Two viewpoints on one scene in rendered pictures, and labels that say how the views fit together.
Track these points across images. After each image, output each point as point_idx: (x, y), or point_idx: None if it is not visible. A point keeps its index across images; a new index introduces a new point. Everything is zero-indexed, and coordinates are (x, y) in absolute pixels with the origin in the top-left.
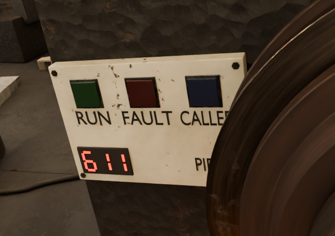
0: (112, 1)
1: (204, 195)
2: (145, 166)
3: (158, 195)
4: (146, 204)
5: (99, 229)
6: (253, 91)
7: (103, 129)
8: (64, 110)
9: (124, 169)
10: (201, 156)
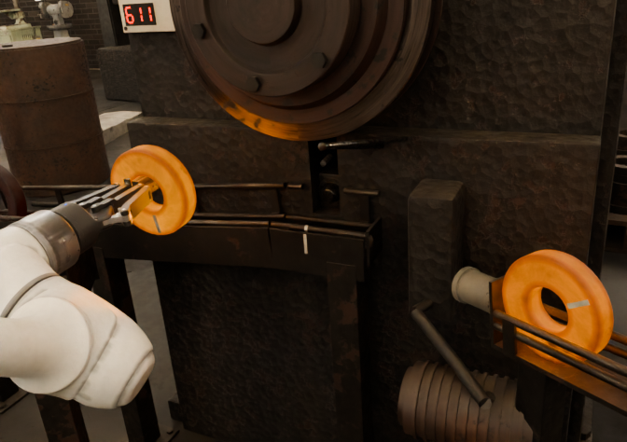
0: None
1: None
2: (163, 17)
3: (174, 48)
4: (167, 56)
5: (137, 84)
6: None
7: None
8: None
9: (150, 20)
10: None
